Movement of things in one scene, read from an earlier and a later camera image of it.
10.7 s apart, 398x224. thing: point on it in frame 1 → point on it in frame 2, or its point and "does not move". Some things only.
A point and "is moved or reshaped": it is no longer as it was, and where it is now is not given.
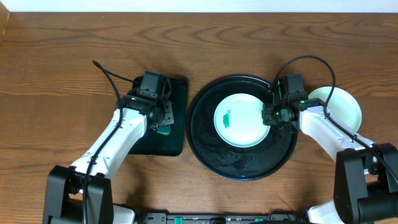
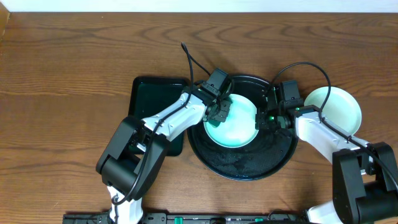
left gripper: (168, 116) → (219, 111)
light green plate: (340, 104) does not move
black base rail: (274, 218) does not move
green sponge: (165, 129) is moved or reshaped
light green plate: (238, 121) is moved or reshaped
